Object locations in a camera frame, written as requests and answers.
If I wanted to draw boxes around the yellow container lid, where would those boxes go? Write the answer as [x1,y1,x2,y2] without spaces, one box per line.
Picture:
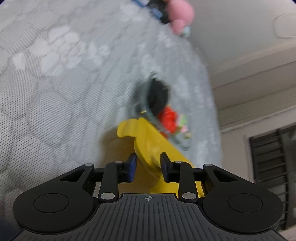
[117,118,191,194]

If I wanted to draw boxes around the clear glass food container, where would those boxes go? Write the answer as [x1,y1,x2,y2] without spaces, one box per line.
[132,71,193,151]

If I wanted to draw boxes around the green pink small toys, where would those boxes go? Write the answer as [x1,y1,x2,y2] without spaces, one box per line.
[177,114,192,139]

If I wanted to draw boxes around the red toy brick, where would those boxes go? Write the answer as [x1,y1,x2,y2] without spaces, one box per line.
[157,106,178,134]

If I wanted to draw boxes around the black fuzzy item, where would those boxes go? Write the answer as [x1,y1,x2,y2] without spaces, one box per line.
[147,78,169,116]

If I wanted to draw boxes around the dark window with louvres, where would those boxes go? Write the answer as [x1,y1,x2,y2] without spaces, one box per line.
[249,125,295,230]

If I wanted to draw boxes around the beige curtain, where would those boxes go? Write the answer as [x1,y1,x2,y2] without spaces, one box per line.
[218,87,295,132]

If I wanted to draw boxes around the pink plush toy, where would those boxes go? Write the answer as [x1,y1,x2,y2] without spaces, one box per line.
[166,0,195,35]

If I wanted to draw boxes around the blue pencil case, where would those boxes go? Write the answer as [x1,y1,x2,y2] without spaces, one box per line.
[133,0,163,19]

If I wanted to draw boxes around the black clothing pile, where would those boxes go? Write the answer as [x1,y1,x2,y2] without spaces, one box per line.
[151,0,170,25]

